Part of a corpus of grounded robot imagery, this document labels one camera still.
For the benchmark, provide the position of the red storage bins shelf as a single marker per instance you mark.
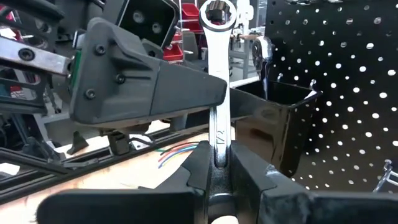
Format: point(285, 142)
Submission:
point(174, 51)

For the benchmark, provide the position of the silver half-inch combination wrench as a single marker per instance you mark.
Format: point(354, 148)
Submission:
point(219, 62)

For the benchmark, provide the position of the black metal pegboard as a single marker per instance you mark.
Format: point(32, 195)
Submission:
point(342, 93)

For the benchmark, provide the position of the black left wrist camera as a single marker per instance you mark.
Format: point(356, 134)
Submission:
point(149, 21)

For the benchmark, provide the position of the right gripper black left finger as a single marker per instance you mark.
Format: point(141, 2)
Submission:
point(140, 208)

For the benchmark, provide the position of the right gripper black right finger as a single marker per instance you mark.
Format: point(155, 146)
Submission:
point(311, 208)

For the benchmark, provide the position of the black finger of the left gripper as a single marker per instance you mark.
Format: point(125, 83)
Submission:
point(140, 87)
point(178, 123)

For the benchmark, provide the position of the black pegboard bin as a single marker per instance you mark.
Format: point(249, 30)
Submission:
point(273, 124)

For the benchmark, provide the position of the silver pegboard tool rail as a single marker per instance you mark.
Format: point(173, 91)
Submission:
point(298, 2)

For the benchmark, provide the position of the black aluminium table frame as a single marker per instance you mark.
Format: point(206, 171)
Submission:
point(93, 165)

